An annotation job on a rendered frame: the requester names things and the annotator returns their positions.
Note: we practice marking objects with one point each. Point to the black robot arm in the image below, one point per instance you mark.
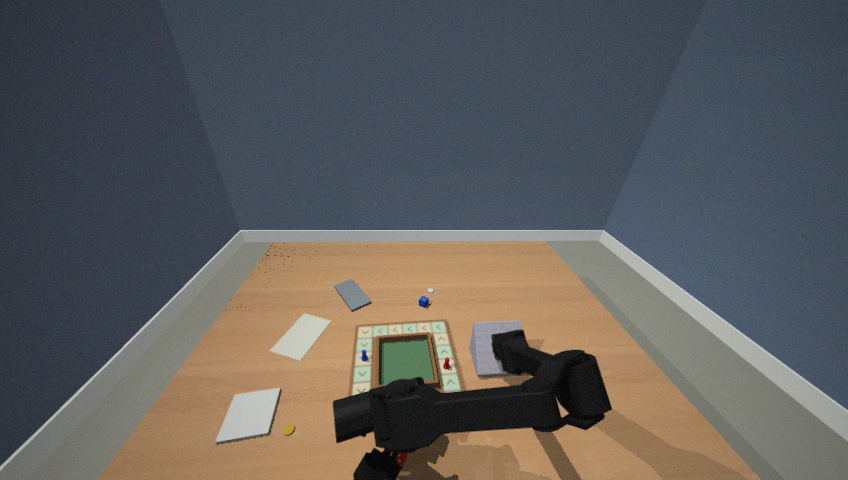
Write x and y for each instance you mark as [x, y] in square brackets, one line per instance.
[406, 415]

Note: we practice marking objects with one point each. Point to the white flat square tile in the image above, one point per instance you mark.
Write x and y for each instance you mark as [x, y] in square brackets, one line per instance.
[250, 415]

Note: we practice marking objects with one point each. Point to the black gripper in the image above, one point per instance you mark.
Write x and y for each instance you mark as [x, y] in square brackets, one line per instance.
[378, 466]

